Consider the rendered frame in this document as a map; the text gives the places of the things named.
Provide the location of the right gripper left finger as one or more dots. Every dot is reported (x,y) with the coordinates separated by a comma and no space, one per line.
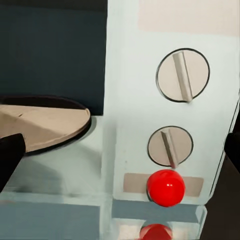
(12,149)

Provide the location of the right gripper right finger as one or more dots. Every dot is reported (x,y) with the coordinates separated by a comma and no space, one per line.
(232,149)

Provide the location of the microwave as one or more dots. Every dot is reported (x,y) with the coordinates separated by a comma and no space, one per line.
(121,99)

